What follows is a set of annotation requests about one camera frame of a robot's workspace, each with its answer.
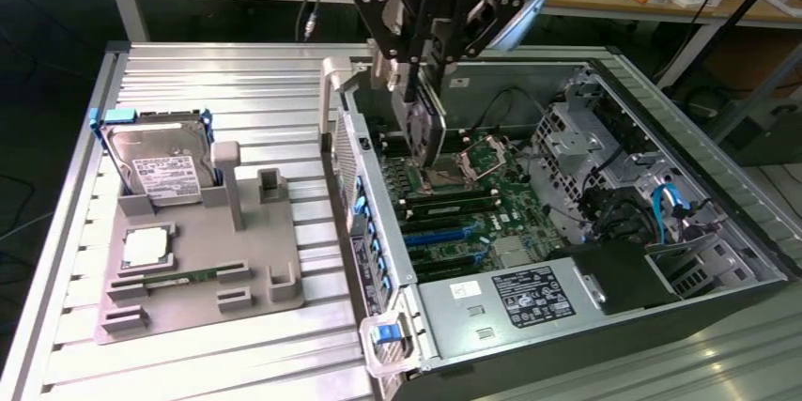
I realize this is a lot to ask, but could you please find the black graphics card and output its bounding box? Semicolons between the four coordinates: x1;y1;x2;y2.
369;39;450;194

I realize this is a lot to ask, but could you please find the wooden desk with clutter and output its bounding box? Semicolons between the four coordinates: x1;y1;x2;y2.
537;0;802;92

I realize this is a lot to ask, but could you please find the metal socket cover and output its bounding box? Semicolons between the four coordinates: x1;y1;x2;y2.
460;134;510;180

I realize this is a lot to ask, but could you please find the silver drive cage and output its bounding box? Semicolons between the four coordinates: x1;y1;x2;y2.
530;80;661;234

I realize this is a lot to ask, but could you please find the CPU socket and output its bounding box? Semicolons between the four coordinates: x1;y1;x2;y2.
418;155;470;193

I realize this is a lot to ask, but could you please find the black slanted pole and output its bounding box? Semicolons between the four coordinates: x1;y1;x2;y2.
656;0;789;88

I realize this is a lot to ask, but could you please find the green motherboard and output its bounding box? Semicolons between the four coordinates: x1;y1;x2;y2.
369;127;569;281

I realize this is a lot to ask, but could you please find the black RAM stick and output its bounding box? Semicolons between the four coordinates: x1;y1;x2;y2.
405;195;496;223

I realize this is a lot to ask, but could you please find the hard disk in blue caddy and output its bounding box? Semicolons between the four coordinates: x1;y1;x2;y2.
87;106;218;208

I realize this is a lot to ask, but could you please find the silver chipset heatsink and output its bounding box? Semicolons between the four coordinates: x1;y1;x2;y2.
490;238;542;270

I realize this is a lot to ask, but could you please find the silver CPU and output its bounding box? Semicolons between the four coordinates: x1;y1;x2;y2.
121;229;174;266

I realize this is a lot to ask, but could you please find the green RAM stick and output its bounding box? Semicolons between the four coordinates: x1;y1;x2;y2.
143;267;222;287

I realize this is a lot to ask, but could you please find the grey power supply unit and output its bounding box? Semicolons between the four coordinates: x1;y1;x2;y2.
416;257;610;361

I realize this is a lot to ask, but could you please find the blue case latch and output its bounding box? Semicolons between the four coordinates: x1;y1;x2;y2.
369;323;402;344

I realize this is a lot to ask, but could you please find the grey parts rack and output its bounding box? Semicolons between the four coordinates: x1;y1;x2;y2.
93;140;308;347

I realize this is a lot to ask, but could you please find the open black PC case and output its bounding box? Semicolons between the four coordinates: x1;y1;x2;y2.
320;54;802;401

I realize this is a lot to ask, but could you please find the black looped wire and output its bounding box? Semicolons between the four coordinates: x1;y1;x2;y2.
474;85;548;135

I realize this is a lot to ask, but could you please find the blue SATA wire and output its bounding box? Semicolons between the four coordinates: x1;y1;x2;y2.
649;183;684;248

